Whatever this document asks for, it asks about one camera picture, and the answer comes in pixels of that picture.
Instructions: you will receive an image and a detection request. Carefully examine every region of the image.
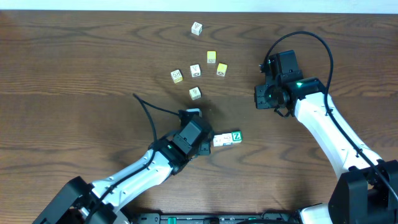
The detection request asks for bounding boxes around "white block red side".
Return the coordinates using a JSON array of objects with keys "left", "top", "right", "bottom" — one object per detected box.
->
[{"left": 222, "top": 133, "right": 233, "bottom": 146}]

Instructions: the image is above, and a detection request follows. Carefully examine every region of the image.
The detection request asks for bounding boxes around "green Z letter block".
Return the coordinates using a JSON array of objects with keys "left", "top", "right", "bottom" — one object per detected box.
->
[{"left": 231, "top": 131, "right": 243, "bottom": 144}]

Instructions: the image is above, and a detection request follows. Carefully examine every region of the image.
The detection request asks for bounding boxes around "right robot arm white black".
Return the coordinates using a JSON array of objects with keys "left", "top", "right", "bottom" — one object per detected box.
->
[{"left": 254, "top": 78, "right": 397, "bottom": 223}]

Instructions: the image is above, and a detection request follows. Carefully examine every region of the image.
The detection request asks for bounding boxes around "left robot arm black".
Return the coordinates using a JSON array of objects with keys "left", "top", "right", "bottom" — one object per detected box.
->
[{"left": 35, "top": 121, "right": 214, "bottom": 224}]

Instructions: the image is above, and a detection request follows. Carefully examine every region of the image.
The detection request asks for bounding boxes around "white block green side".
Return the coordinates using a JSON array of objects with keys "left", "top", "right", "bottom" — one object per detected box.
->
[{"left": 189, "top": 87, "right": 201, "bottom": 100}]

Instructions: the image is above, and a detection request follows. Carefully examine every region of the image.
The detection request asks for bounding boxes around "yellow block with black mark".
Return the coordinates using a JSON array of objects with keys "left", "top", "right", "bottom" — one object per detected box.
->
[{"left": 216, "top": 63, "right": 228, "bottom": 77}]

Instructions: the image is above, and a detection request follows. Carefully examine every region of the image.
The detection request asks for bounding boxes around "white block yellow side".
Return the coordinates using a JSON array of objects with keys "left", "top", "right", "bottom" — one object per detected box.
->
[{"left": 170, "top": 69, "right": 183, "bottom": 83}]

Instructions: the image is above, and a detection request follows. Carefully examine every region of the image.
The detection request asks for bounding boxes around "yellow block upper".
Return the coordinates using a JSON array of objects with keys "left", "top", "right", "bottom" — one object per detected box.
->
[{"left": 206, "top": 51, "right": 216, "bottom": 63}]

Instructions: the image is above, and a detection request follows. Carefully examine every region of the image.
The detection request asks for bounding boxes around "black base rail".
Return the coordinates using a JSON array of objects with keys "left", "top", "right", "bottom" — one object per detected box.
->
[{"left": 130, "top": 210, "right": 301, "bottom": 224}]

